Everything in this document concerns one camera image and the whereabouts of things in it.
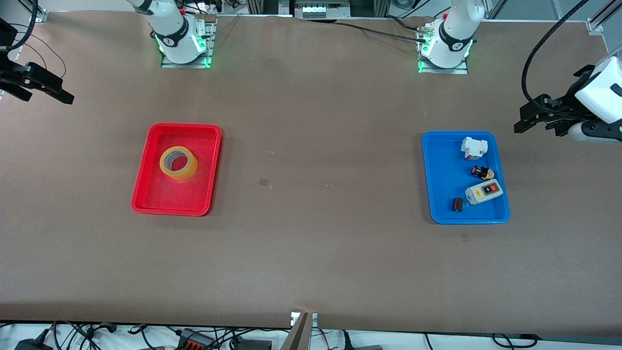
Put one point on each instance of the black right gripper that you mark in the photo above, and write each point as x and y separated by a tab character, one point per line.
10	77

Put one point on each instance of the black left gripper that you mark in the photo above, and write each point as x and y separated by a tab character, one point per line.
569	99

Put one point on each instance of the yellow clear tape roll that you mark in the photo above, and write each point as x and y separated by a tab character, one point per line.
187	172

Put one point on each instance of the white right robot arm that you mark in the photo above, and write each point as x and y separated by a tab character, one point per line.
175	34

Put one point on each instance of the white circuit breaker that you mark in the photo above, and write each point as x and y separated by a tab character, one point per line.
472	147

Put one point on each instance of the black red push button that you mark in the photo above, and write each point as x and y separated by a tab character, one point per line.
482	173

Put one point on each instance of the blue plastic tray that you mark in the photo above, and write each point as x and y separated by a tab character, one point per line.
444	146

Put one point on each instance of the small black block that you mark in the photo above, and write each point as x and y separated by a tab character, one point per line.
457	204

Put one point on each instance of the red plastic tray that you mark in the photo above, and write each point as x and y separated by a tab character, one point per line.
160	199

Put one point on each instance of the black power adapter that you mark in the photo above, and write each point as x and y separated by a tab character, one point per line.
31	344

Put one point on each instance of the black plug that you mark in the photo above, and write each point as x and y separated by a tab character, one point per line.
362	346

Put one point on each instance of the orange black power strip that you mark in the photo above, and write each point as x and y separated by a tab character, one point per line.
194	340

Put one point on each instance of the metal corner bracket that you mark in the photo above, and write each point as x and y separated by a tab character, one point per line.
595	26
41	17

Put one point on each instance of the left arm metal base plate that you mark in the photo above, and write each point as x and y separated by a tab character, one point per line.
461	70

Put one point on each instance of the grey switch box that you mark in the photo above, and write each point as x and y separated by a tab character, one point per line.
483	192

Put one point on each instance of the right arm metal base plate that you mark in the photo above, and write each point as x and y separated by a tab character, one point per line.
167	63

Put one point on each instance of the aluminium frame with white connectors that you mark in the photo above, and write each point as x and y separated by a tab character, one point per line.
323	8

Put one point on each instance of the aluminium profile bracket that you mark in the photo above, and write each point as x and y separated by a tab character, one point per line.
300	333

